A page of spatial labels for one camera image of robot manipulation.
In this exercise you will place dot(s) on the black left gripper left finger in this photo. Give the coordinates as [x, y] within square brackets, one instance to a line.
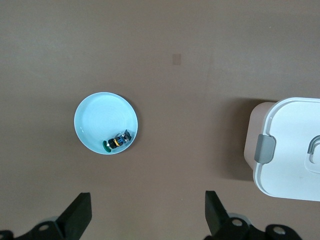
[75, 217]

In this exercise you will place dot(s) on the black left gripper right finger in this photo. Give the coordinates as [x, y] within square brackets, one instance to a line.
[216, 215]

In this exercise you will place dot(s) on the white lidded box grey latches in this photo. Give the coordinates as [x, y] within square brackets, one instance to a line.
[287, 150]

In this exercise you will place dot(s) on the light blue round plate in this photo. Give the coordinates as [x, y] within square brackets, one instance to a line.
[100, 117]

